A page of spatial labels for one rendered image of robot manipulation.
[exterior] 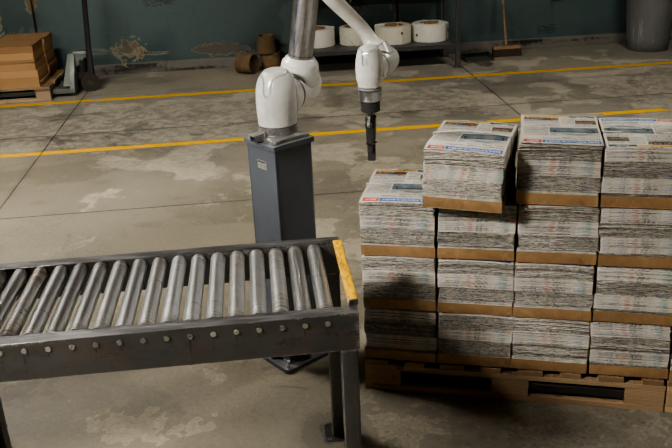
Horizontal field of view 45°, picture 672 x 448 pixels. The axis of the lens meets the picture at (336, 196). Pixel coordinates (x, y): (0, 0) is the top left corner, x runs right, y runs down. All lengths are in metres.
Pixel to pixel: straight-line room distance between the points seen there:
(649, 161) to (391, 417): 1.35
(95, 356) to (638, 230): 1.88
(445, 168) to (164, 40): 6.94
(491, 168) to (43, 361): 1.57
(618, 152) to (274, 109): 1.27
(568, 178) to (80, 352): 1.72
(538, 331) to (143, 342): 1.56
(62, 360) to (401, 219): 1.33
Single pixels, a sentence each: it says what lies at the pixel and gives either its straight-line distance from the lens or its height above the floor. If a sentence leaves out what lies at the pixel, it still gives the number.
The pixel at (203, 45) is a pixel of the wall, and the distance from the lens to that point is 9.55.
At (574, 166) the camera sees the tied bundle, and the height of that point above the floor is 0.98.
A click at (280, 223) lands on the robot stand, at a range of 3.30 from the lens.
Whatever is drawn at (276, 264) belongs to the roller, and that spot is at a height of 0.80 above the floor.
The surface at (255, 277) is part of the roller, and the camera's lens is 2.60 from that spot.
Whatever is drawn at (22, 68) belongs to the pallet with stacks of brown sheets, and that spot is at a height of 0.34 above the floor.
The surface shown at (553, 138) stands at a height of 1.07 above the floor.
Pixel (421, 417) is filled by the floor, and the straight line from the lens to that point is 3.30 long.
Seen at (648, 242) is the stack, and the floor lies 0.71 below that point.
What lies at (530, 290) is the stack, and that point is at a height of 0.49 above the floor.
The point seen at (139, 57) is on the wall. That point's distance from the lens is 9.64.
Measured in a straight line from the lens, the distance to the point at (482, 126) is 3.15.
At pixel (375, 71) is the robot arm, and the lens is 3.06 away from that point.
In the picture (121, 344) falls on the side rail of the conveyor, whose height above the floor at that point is 0.77.
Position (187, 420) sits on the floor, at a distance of 3.38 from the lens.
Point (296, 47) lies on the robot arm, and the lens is 3.34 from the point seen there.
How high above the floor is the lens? 1.95
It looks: 21 degrees down
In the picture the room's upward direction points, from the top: 3 degrees counter-clockwise
